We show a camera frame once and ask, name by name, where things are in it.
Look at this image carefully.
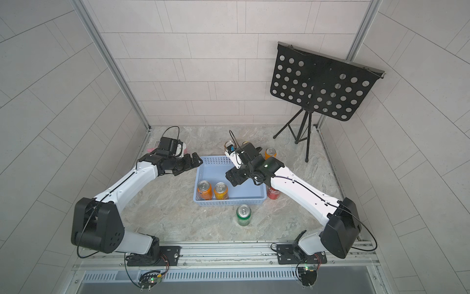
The yellow orange schweppes can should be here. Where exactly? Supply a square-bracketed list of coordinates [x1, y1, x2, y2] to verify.
[214, 182, 229, 200]

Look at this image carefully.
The green sprite can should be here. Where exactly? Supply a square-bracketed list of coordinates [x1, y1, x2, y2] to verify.
[236, 205, 252, 226]

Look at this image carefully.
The black perforated music stand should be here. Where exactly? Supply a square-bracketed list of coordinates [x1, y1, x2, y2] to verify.
[269, 42, 385, 143]

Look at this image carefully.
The orange fanta can back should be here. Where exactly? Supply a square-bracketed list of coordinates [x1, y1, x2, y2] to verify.
[264, 148, 277, 159]

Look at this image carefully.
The light blue plastic basket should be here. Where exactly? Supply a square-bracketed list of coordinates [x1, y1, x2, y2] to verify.
[193, 156, 267, 207]

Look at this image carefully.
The orange fanta can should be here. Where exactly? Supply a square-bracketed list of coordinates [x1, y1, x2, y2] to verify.
[197, 180, 213, 200]
[264, 148, 277, 159]

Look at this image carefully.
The red cola can front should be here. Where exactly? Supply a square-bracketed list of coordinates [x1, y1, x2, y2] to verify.
[267, 187, 281, 200]

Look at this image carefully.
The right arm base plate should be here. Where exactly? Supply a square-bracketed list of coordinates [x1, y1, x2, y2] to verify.
[270, 243, 328, 265]

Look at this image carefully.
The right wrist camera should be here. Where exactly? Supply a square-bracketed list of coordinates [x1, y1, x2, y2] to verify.
[225, 142, 259, 169]

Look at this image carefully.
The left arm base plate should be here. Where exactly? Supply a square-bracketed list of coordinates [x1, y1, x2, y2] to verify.
[126, 246, 182, 267]

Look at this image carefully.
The right circuit board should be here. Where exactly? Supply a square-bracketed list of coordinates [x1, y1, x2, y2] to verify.
[297, 267, 318, 287]

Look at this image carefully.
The red cola can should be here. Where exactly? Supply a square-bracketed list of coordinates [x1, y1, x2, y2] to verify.
[224, 140, 235, 153]
[267, 187, 281, 200]

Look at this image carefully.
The left circuit board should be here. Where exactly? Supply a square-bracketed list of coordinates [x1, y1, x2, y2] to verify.
[138, 270, 163, 292]

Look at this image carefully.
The circuit board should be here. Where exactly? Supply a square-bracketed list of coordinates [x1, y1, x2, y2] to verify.
[297, 267, 318, 287]
[138, 270, 163, 292]

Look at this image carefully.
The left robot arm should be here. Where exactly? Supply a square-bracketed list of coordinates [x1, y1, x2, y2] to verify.
[71, 152, 203, 256]

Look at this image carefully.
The red cola can back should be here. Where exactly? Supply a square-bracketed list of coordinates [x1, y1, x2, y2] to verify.
[224, 140, 235, 153]

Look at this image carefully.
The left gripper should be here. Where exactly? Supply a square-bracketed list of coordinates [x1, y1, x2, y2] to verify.
[168, 151, 204, 175]

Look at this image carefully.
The aluminium rail frame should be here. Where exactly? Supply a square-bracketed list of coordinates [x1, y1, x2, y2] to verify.
[70, 242, 380, 287]

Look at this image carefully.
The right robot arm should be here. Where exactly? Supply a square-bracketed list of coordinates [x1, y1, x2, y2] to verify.
[226, 153, 362, 259]

